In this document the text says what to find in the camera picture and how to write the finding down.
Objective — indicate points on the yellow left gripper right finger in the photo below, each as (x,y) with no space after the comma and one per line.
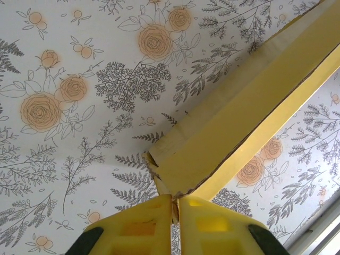
(212,228)

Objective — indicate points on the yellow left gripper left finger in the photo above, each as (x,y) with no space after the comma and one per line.
(143,228)

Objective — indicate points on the paper box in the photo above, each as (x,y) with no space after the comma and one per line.
(239,119)

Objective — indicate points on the long aluminium table rail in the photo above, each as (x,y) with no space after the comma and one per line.
(318,228)

